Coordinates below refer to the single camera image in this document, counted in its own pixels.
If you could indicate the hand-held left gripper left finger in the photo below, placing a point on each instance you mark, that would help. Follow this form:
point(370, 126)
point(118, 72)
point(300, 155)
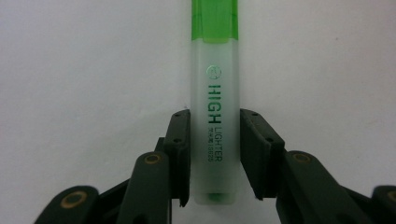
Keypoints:
point(179, 155)

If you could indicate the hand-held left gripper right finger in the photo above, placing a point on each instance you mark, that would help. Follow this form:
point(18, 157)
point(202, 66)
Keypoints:
point(260, 155)

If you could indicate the green highlighter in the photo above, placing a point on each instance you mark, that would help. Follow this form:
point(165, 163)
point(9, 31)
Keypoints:
point(214, 62)

